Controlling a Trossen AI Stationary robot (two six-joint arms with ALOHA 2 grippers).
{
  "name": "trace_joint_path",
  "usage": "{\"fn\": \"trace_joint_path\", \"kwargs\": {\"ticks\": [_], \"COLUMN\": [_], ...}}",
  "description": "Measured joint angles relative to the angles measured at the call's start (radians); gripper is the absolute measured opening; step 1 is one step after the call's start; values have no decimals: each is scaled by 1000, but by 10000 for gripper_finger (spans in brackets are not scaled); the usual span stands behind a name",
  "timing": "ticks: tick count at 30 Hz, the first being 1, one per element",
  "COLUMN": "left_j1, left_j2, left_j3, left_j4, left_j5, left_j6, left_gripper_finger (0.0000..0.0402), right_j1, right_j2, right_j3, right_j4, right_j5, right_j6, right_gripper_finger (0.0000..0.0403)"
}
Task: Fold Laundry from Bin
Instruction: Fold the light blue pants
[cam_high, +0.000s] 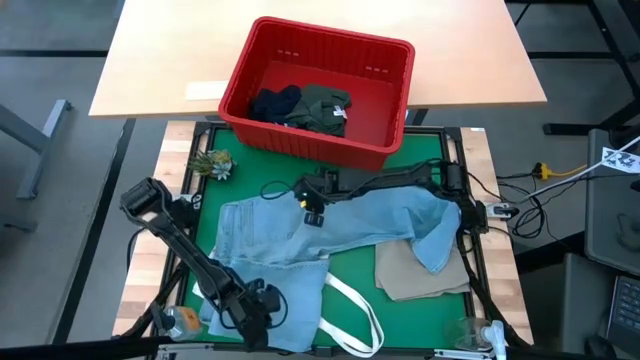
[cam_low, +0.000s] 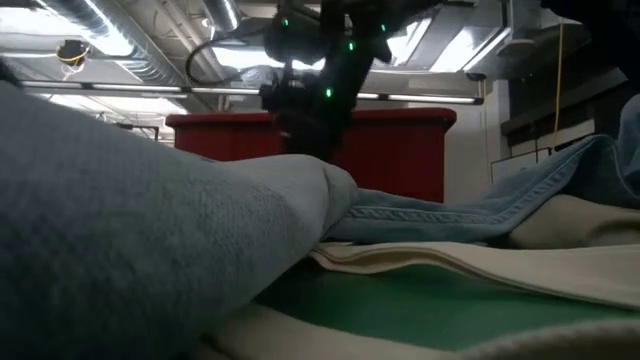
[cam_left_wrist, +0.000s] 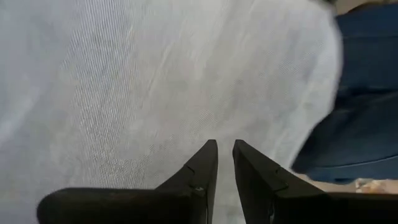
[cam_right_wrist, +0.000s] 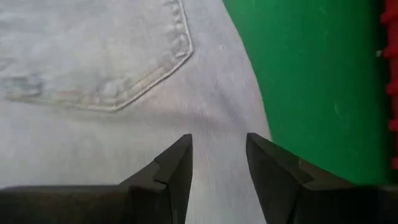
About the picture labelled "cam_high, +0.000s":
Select light wood desk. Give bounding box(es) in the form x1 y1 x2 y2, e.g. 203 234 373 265
88 0 548 119

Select red plastic laundry bin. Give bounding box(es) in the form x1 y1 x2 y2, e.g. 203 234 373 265
218 16 416 173

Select white printed tote bag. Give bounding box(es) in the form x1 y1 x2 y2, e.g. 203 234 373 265
192 272 385 359

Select black keyboard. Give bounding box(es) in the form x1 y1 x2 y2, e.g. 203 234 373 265
605 274 640 346

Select grey desk leg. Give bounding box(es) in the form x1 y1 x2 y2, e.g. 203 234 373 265
0 98 75 201

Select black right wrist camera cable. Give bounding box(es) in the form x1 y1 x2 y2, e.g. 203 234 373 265
259 178 301 202

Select black garment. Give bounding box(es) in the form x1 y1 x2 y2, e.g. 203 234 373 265
248 84 304 125

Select clear spray bottle white nozzle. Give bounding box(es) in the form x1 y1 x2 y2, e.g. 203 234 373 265
447 317 509 360

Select white cable with printed tag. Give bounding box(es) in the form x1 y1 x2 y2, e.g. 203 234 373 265
527 134 640 199

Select grey cabinet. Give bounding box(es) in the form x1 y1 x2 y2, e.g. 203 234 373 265
583 128 640 276

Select clear bottle with orange label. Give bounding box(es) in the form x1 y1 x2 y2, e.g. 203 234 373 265
162 305 205 341

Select khaki button shirt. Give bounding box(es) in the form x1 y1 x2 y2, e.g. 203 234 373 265
373 238 471 302

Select dark grey box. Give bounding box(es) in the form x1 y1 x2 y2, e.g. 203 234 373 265
559 252 616 354

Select light blue denim jeans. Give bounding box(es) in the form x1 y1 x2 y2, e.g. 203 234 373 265
199 185 462 353

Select yellow plug with cable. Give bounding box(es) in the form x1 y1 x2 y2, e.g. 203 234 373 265
533 161 589 181

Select dark green garment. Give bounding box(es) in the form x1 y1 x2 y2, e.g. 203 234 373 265
284 83 353 138

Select black cable bundle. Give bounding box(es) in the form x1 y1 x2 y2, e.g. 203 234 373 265
509 192 551 240

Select black metal table frame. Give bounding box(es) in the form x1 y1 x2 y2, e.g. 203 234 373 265
149 121 501 359

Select black bar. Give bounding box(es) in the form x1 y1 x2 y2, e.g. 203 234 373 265
0 335 174 360

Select small potted succulent plant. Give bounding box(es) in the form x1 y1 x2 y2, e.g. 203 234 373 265
188 148 237 182

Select black desk frame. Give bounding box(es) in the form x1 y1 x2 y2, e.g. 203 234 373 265
504 0 640 136

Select green table mat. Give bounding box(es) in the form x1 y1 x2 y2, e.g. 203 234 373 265
183 128 469 349

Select white label strip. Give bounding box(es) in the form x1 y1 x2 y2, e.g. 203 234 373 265
184 80 230 101

